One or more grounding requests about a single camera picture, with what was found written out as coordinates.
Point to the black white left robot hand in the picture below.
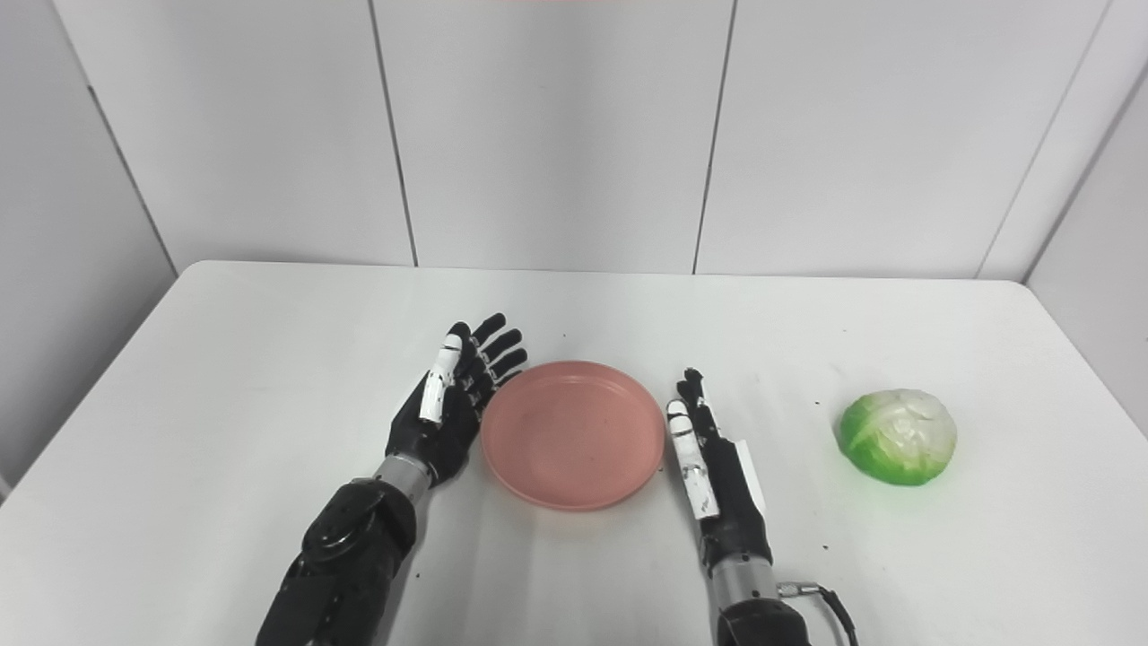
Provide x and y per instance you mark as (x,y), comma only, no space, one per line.
(448,431)

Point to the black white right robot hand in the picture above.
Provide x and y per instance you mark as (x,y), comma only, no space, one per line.
(735,502)

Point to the pink round plate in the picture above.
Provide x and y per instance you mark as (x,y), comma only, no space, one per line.
(574,435)

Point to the green white cabbage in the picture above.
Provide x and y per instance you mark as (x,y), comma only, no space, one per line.
(897,440)

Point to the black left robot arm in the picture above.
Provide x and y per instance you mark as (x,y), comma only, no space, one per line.
(350,556)

